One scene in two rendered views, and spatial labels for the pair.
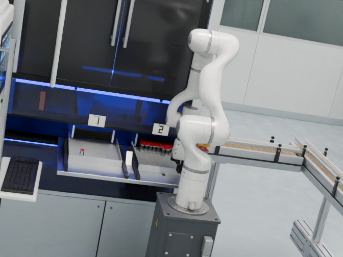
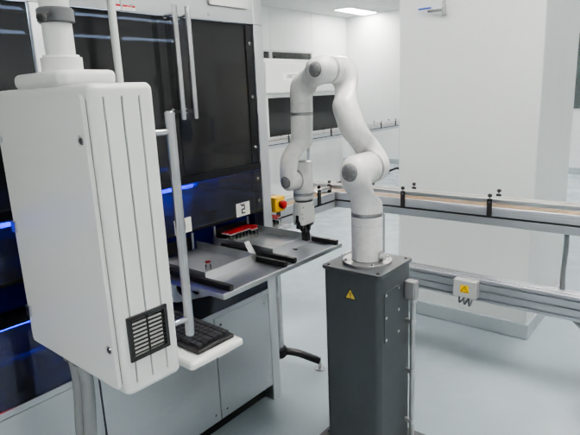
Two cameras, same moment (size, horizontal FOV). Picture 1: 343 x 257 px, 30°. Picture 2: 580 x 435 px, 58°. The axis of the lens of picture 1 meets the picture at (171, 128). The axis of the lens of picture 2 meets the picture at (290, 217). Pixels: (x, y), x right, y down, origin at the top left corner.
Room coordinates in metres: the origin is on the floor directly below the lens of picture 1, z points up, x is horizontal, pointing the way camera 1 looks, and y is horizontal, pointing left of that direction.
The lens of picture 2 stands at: (1.33, 1.29, 1.51)
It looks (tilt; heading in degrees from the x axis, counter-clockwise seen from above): 13 degrees down; 322
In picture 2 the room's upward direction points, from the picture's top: 3 degrees counter-clockwise
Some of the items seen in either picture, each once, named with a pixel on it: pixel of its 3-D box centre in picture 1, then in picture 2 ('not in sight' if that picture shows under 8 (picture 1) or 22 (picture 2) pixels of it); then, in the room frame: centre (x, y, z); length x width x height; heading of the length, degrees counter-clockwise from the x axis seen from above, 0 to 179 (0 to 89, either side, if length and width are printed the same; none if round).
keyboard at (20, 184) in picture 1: (21, 173); (173, 324); (2.76, 0.64, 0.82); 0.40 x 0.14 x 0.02; 11
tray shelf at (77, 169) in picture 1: (127, 162); (244, 257); (3.04, 0.19, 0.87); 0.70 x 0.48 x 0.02; 102
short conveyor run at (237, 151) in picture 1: (244, 149); (290, 204); (3.51, -0.43, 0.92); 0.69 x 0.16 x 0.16; 102
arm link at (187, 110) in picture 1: (188, 120); (301, 176); (2.97, -0.07, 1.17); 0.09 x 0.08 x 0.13; 102
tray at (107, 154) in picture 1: (94, 148); (200, 259); (3.07, 0.37, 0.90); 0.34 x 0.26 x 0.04; 12
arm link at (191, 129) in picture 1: (194, 142); (362, 185); (2.67, -0.11, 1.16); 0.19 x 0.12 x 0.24; 103
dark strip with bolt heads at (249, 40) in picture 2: (194, 63); (254, 120); (3.26, -0.05, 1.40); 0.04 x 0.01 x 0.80; 102
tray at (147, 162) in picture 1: (158, 158); (261, 239); (3.13, 0.03, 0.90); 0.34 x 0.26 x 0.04; 13
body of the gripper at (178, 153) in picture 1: (183, 148); (304, 211); (2.97, -0.08, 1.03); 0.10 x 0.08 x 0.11; 102
